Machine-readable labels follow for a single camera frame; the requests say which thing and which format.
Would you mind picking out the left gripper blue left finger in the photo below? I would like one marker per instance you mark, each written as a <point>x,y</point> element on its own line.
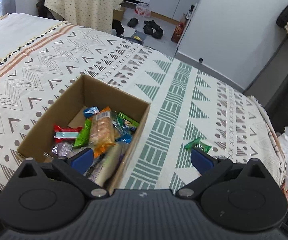
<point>82,161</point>

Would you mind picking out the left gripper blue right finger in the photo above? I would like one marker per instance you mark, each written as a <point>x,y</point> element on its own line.
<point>201,161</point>

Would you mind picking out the round cake green-edged packet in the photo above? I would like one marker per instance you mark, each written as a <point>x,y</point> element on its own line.
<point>197,143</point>

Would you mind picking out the clear black purple packet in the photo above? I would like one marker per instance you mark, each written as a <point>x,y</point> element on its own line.
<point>61,149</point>

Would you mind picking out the long white wafer packet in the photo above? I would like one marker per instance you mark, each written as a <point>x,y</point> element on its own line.
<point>106,167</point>

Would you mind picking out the blue green snack packet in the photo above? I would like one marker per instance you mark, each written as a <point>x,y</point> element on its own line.
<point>82,138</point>

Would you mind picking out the red candy packet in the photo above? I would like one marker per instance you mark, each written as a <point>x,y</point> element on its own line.
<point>65,134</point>

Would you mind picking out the orange cracker packet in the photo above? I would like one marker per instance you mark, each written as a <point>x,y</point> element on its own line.
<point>102,135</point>

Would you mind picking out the blue candy packet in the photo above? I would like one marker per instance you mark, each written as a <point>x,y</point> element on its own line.
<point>90,112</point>

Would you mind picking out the patterned bed blanket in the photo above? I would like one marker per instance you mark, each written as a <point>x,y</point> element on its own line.
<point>41,58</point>

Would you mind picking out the black shoes pile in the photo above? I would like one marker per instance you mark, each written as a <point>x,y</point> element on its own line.
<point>153,29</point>

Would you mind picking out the black single slipper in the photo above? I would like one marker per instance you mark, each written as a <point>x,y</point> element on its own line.
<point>133,22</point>

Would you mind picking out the pink plastic bag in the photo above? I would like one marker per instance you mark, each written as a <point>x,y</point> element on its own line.
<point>143,10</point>

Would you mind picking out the red bottle by wall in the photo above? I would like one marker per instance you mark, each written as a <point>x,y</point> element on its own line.
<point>179,30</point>

